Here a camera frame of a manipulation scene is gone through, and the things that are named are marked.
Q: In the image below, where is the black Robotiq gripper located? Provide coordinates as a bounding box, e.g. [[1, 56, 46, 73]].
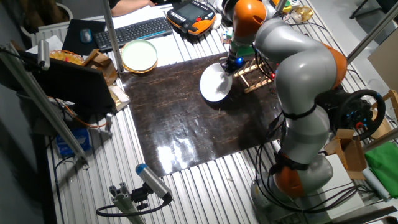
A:
[[219, 53, 247, 77]]

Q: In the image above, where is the white round dish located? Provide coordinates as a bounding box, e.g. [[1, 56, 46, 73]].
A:
[[199, 62, 233, 103]]

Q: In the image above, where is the person's bare forearm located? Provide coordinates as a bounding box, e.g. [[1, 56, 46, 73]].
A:
[[110, 0, 156, 17]]

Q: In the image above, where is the wooden dish rack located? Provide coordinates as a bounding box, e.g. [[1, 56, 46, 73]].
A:
[[233, 58, 274, 94]]

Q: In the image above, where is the Rubik's cube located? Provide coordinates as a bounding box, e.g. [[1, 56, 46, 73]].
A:
[[221, 30, 233, 45]]

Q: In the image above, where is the white soft toy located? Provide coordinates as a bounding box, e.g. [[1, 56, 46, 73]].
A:
[[212, 12, 223, 30]]

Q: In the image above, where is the black filament spool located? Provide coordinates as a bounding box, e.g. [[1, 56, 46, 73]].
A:
[[222, 0, 238, 22]]

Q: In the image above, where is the orange black teach pendant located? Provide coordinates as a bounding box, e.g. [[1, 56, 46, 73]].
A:
[[166, 0, 217, 37]]

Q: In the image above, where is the dark brown marble mat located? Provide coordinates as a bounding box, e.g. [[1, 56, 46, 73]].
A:
[[119, 48, 299, 178]]

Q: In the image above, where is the yellow emergency stop button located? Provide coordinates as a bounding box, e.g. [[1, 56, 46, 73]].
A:
[[272, 0, 293, 13]]

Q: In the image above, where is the pale green plate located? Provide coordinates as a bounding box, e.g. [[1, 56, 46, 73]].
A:
[[121, 39, 159, 72]]

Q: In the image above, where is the gold glass bowl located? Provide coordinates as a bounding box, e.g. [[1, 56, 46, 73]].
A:
[[290, 6, 315, 23]]

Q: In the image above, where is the black computer keyboard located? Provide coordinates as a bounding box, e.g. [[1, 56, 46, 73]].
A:
[[93, 16, 174, 53]]

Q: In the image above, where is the white gold box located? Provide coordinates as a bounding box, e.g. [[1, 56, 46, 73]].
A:
[[108, 85, 131, 113]]

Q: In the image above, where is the blue grey computer mouse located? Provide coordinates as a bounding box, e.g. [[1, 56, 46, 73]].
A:
[[80, 28, 93, 44]]

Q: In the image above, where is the brown cardboard box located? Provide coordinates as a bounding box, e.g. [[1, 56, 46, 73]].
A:
[[323, 129, 368, 181]]

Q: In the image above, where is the black laptop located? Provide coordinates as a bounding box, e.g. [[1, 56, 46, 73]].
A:
[[17, 49, 116, 116]]

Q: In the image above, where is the black mouse pad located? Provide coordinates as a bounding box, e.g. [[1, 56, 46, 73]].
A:
[[62, 19, 107, 57]]

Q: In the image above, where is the beige board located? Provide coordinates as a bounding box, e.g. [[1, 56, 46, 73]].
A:
[[368, 37, 398, 94]]

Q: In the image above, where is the black racing steering wheel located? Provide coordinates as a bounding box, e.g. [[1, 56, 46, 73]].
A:
[[313, 88, 386, 141]]

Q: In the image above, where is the orange wicker basket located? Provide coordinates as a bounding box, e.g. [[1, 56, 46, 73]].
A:
[[49, 49, 85, 66]]

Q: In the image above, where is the short aluminium profile stub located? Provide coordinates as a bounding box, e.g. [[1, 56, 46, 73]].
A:
[[108, 182, 147, 224]]

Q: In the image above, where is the white round basket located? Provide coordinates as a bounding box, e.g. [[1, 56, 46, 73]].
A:
[[20, 2, 74, 47]]

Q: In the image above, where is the light wooden chair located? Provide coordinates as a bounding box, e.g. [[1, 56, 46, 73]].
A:
[[369, 89, 398, 141]]

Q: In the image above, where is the blue packet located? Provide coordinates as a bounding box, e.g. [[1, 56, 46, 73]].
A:
[[55, 127, 92, 158]]

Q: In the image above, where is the green cloth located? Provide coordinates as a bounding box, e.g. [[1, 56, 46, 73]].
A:
[[364, 141, 398, 200]]

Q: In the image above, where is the long slanted aluminium profile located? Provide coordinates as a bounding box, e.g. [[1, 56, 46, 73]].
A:
[[0, 43, 90, 169]]

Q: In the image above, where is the white paper roll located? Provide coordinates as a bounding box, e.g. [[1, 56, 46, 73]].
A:
[[362, 167, 391, 203]]

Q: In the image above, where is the aluminium frame post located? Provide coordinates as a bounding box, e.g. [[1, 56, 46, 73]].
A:
[[101, 0, 124, 74], [346, 1, 398, 63]]

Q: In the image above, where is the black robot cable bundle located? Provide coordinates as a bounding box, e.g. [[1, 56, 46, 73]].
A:
[[251, 43, 374, 215]]

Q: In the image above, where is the silver camera with blue cap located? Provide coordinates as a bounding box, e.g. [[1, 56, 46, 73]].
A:
[[135, 163, 174, 202]]

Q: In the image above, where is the orange cable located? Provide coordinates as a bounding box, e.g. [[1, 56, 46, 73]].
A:
[[46, 95, 108, 129]]

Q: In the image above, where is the aluminium frame beam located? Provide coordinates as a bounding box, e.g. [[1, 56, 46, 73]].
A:
[[362, 127, 398, 153]]

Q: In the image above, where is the black camera cable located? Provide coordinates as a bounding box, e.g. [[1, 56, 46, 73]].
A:
[[95, 198, 172, 218]]

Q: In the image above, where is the silver camera on frame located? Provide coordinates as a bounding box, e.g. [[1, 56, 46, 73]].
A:
[[37, 39, 50, 72]]

